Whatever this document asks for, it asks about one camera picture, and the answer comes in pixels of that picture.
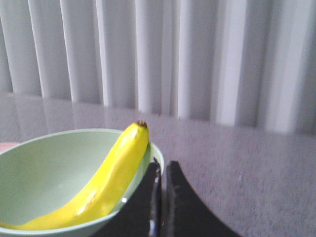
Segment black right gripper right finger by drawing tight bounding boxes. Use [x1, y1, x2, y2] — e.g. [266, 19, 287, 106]
[162, 161, 240, 237]

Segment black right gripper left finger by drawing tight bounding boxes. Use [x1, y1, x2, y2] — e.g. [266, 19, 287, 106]
[94, 158, 161, 237]

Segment pink plate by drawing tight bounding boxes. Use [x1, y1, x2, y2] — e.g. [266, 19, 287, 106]
[0, 142, 20, 155]

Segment white vertical blinds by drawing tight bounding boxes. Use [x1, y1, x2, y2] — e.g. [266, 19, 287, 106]
[0, 0, 316, 134]

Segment yellow banana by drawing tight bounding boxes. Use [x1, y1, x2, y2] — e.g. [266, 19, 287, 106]
[0, 120, 149, 231]

